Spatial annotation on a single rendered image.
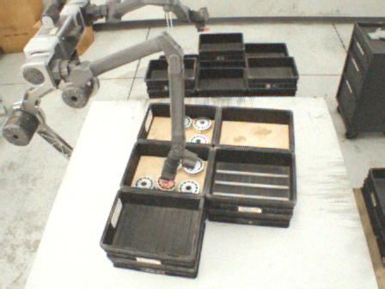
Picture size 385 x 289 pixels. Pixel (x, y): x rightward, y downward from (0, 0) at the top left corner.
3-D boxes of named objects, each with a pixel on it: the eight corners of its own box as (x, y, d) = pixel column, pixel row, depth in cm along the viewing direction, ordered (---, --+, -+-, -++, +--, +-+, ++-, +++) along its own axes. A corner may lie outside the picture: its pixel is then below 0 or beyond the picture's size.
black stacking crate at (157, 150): (124, 201, 166) (119, 187, 158) (139, 156, 186) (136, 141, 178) (205, 210, 159) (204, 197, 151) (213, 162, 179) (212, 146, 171)
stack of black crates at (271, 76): (246, 120, 293) (247, 77, 260) (244, 98, 313) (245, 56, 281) (292, 120, 289) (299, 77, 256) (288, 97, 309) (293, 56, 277)
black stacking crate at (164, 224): (106, 258, 146) (98, 246, 138) (124, 202, 166) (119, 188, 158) (195, 271, 139) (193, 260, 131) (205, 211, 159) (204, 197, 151)
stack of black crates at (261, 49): (243, 91, 320) (244, 60, 295) (241, 72, 340) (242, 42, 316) (286, 91, 316) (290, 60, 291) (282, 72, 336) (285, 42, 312)
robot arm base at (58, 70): (60, 75, 143) (51, 52, 134) (77, 74, 142) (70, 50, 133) (53, 88, 137) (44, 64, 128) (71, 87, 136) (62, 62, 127)
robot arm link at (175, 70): (169, 47, 133) (166, 55, 123) (184, 47, 132) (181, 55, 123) (174, 143, 154) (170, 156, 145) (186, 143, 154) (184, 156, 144)
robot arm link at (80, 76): (174, 24, 128) (170, 29, 119) (186, 57, 134) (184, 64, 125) (75, 64, 139) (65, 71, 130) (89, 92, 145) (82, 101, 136)
